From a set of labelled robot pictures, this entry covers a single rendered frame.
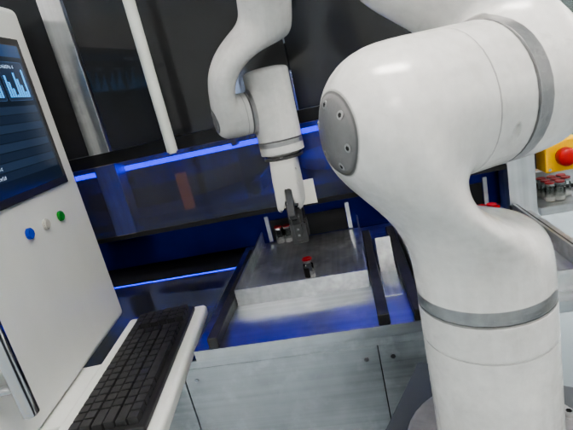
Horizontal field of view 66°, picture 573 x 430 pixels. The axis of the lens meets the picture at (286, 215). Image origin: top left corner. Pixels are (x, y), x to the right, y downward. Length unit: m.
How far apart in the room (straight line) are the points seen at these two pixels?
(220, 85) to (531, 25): 0.50
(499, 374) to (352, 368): 0.86
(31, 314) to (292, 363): 0.66
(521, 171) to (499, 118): 0.78
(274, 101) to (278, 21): 0.14
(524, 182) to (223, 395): 0.96
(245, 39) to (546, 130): 0.50
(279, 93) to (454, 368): 0.55
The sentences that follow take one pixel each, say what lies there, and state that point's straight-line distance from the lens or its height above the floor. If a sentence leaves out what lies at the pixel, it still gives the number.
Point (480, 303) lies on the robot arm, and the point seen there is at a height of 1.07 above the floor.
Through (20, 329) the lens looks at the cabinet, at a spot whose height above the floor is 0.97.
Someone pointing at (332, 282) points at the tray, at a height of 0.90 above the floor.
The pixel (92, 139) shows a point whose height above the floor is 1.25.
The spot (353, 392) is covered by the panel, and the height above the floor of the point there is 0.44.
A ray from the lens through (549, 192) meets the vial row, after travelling 1.20.
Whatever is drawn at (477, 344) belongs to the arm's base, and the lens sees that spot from 0.42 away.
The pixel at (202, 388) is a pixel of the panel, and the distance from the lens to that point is 1.38.
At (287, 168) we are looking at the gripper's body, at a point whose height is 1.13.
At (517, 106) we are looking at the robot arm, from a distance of 0.36.
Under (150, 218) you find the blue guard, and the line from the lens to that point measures 1.17.
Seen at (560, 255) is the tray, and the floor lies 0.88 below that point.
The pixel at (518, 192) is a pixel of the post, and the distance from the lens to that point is 1.14.
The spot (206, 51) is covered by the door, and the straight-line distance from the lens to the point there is 1.08.
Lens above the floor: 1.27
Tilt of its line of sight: 16 degrees down
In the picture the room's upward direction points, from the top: 13 degrees counter-clockwise
